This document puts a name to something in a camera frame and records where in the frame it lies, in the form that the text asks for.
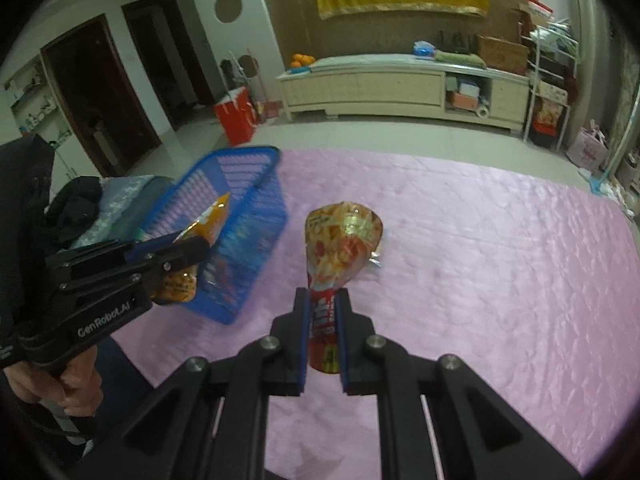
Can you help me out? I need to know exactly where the white wall shelf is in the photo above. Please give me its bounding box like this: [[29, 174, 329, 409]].
[[4, 60, 76, 181]]

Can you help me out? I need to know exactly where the dark wooden door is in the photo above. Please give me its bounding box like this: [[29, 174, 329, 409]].
[[41, 14, 163, 178], [121, 0, 216, 133]]

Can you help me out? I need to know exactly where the red box in rack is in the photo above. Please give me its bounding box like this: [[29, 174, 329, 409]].
[[531, 100, 571, 148]]

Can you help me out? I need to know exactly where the green cushion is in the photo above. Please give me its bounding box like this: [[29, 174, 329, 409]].
[[434, 50, 486, 69]]

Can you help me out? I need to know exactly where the red paper bag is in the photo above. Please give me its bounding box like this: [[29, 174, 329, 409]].
[[215, 86, 258, 147]]

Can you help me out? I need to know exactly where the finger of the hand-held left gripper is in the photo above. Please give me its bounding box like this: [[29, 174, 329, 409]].
[[59, 235, 211, 306], [45, 232, 187, 271]]

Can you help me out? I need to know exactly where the orange snack packet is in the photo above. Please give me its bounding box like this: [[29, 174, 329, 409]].
[[150, 192, 232, 305]]

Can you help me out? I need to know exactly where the brown cardboard box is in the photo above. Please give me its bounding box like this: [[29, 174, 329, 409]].
[[477, 35, 530, 74]]

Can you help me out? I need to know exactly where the pink bag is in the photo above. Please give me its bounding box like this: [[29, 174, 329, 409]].
[[567, 120, 610, 171]]

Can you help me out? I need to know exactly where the blue plastic basket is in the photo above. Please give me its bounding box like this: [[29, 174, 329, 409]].
[[141, 146, 289, 325]]

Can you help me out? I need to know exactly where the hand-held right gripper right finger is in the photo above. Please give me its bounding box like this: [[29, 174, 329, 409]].
[[335, 288, 583, 480]]

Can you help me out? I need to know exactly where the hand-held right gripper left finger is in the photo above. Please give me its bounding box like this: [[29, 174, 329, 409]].
[[107, 287, 308, 480]]

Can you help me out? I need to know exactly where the cream low cabinet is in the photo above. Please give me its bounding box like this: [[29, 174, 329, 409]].
[[277, 54, 531, 136]]

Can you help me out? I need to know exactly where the white metal rack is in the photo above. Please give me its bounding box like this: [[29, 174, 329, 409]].
[[520, 19, 582, 153]]

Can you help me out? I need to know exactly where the grey floral quilt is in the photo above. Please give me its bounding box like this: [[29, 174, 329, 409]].
[[70, 175, 176, 252]]

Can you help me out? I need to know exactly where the small red snack packet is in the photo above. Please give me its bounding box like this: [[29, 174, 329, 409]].
[[305, 201, 385, 375]]

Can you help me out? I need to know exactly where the person's left hand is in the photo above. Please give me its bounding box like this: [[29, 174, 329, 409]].
[[2, 344, 103, 418]]

